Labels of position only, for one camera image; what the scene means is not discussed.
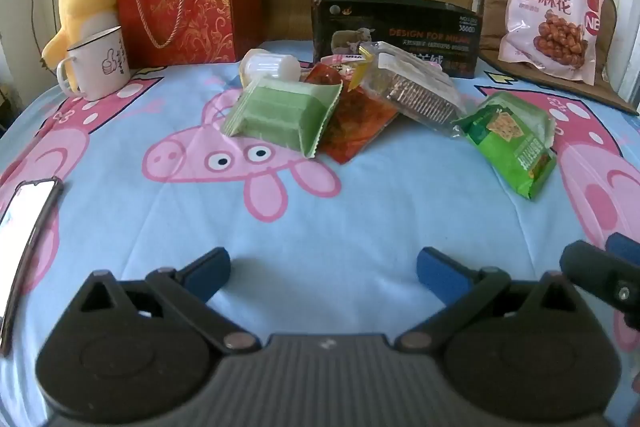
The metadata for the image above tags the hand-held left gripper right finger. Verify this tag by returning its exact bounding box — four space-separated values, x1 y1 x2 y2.
394 246 589 354

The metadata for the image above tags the white plastic bottle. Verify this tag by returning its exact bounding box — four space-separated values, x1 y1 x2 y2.
239 48 303 85

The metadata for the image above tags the white enamel mug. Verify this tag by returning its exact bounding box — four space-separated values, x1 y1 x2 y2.
56 26 132 102

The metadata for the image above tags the smartphone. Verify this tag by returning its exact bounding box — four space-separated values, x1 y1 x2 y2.
0 177 64 355

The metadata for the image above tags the light green snack packet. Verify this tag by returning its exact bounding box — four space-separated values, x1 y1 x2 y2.
221 74 343 159

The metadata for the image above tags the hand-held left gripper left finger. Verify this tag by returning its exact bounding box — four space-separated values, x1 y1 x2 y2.
65 247 262 354

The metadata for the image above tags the printed cartoon pig blanket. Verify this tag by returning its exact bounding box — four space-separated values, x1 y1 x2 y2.
0 39 640 427

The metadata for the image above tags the green cracker packet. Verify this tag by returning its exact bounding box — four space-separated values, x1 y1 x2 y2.
451 91 558 201

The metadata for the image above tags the black cardboard box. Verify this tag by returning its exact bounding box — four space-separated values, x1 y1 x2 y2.
311 0 482 80

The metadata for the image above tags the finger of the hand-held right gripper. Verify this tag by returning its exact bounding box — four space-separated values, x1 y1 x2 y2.
605 233 640 266
559 240 640 324

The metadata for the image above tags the brown seat cushion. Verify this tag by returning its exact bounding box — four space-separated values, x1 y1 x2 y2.
475 0 640 115

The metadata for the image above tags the clear plastic biscuit tray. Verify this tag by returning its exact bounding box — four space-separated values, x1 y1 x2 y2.
360 41 468 138

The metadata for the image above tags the small pink yellow packet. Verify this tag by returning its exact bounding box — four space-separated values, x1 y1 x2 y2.
320 44 376 90

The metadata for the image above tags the red snack packet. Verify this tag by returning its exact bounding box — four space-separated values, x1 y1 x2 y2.
305 63 401 165

